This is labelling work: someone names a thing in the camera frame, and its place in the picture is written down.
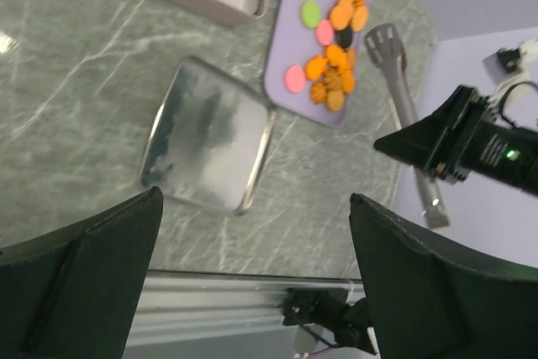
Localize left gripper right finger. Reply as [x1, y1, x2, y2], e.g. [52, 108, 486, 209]
[350, 193, 537, 358]

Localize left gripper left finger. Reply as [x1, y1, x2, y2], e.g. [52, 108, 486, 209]
[1, 187, 163, 358]

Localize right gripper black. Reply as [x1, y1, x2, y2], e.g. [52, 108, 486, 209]
[374, 86, 537, 196]

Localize metal tongs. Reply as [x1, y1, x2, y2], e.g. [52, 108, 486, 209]
[364, 23, 450, 230]

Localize orange round cookie bottom right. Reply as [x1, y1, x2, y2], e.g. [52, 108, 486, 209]
[325, 91, 345, 112]

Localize orange flower cookie bottom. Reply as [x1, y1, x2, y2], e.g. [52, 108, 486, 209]
[309, 82, 328, 104]

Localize orange cookie lower left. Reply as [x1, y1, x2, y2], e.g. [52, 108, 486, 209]
[304, 55, 327, 81]

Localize black round cookie middle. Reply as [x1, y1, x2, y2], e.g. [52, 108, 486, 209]
[335, 25, 354, 50]

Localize pink round cookie lower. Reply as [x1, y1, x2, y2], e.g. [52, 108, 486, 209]
[284, 65, 306, 93]

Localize pink round cookie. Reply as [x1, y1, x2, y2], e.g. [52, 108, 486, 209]
[284, 65, 306, 93]
[315, 19, 335, 46]

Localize pink round cookie upper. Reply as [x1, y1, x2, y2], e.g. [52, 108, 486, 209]
[315, 19, 335, 46]

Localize green round cookie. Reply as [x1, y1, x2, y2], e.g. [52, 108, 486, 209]
[300, 0, 321, 29]

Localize lavender cookie tray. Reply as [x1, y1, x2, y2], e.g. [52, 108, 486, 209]
[263, 0, 350, 128]

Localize silver tin lid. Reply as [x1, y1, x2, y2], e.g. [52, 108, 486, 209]
[140, 56, 277, 215]

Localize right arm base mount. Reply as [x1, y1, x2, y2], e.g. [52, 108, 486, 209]
[282, 288, 377, 355]

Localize aluminium front rail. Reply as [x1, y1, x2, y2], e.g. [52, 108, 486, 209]
[126, 271, 364, 347]

